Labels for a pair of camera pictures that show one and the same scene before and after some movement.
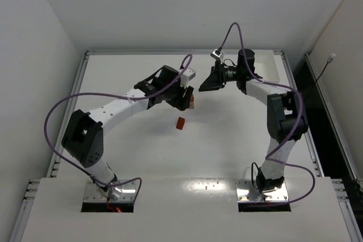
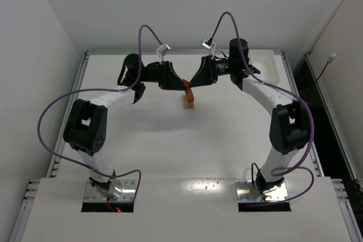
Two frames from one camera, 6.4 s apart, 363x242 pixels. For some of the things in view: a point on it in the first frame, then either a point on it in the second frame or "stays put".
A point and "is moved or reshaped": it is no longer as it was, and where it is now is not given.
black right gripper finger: (212, 82) -> (201, 79)
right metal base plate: (246, 192) stays put
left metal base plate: (122, 192) stays put
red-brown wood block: (180, 123) is moved or reshaped
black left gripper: (179, 100) -> (165, 75)
